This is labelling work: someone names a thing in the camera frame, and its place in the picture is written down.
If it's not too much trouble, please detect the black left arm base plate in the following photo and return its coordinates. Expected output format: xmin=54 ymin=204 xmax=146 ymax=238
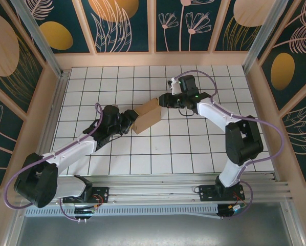
xmin=62 ymin=186 xmax=110 ymax=204

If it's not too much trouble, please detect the grey slotted cable duct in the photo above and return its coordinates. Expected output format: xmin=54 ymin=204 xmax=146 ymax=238
xmin=24 ymin=203 xmax=220 ymax=219

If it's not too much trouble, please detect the grey metal sheet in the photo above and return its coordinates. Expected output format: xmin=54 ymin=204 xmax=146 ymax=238
xmin=3 ymin=201 xmax=306 ymax=246

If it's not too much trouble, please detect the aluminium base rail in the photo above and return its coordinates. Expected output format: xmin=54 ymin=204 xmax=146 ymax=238
xmin=14 ymin=172 xmax=292 ymax=209

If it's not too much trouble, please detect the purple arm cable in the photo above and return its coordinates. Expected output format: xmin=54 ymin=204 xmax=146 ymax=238
xmin=4 ymin=102 xmax=105 ymax=222
xmin=177 ymin=70 xmax=283 ymax=220

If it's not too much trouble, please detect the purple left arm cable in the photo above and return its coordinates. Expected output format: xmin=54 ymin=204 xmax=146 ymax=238
xmin=4 ymin=102 xmax=105 ymax=222

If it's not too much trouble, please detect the brown cardboard box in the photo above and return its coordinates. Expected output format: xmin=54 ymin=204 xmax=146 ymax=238
xmin=131 ymin=98 xmax=162 ymax=135

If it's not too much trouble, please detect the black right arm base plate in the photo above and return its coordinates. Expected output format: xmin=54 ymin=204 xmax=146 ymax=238
xmin=199 ymin=183 xmax=246 ymax=202

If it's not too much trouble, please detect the aluminium corner post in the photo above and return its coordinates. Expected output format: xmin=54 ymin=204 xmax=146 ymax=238
xmin=242 ymin=0 xmax=289 ymax=75
xmin=10 ymin=0 xmax=64 ymax=78

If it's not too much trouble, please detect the aluminium side rail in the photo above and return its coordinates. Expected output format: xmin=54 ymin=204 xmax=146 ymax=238
xmin=27 ymin=69 xmax=71 ymax=186

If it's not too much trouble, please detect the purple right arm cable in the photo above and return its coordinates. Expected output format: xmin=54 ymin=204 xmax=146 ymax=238
xmin=177 ymin=70 xmax=283 ymax=220

